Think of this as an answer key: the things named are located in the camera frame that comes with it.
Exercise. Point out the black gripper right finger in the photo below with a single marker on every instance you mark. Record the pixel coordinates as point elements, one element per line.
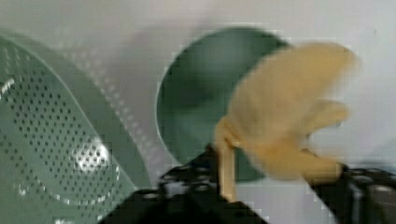
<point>360,196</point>

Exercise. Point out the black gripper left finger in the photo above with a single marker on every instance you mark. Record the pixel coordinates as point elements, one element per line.
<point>186,194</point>

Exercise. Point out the peeled toy banana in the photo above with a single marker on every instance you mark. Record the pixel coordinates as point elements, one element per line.
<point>276,106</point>

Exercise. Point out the green mug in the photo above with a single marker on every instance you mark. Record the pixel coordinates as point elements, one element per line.
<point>197,86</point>

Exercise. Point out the green perforated colander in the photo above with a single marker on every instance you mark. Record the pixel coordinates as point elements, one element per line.
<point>66,158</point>

